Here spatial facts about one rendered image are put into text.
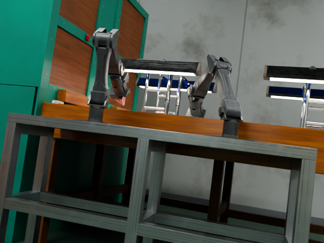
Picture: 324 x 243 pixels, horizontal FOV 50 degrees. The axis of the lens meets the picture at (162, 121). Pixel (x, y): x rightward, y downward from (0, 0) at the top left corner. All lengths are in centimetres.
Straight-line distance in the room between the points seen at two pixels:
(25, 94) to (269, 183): 250
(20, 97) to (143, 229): 109
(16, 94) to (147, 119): 77
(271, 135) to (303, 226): 48
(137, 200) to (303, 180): 58
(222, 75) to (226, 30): 233
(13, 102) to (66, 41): 48
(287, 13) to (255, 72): 68
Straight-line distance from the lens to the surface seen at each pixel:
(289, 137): 160
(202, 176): 369
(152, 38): 401
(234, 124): 142
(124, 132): 133
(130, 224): 134
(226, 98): 148
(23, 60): 211
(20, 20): 220
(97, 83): 160
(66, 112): 193
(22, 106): 205
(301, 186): 126
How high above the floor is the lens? 62
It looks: 4 degrees up
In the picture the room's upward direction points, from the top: 7 degrees clockwise
